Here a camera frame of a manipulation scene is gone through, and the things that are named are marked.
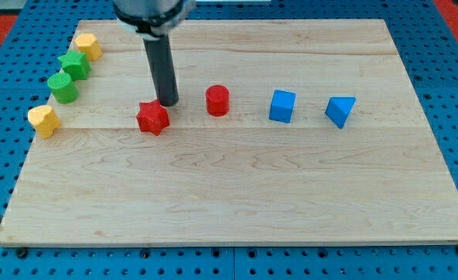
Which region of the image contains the red star block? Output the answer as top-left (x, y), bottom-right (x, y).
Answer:
top-left (136, 100), bottom-right (170, 136)

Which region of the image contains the blue triangular prism block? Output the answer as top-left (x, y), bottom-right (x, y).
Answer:
top-left (325, 96), bottom-right (356, 129)

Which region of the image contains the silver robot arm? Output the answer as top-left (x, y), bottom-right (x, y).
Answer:
top-left (113, 0), bottom-right (196, 107)

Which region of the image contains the green cylinder block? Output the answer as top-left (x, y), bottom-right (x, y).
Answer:
top-left (47, 72), bottom-right (79, 104)

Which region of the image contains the blue cube block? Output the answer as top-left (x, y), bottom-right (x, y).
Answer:
top-left (268, 89), bottom-right (296, 124)

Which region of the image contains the yellow hexagon block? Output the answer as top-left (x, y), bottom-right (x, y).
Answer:
top-left (75, 33), bottom-right (103, 61)

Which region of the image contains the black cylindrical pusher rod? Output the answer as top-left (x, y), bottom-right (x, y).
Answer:
top-left (143, 36), bottom-right (179, 107)

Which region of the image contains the green star block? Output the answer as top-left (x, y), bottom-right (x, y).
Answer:
top-left (58, 50), bottom-right (92, 81)

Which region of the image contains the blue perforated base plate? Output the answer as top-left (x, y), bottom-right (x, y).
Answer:
top-left (0, 0), bottom-right (458, 279)

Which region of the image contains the yellow heart block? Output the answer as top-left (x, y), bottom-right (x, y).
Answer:
top-left (27, 105), bottom-right (61, 139)

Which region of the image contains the red cylinder block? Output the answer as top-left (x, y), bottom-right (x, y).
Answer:
top-left (205, 85), bottom-right (229, 117)

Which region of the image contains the light wooden board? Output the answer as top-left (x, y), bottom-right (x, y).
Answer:
top-left (0, 19), bottom-right (458, 247)

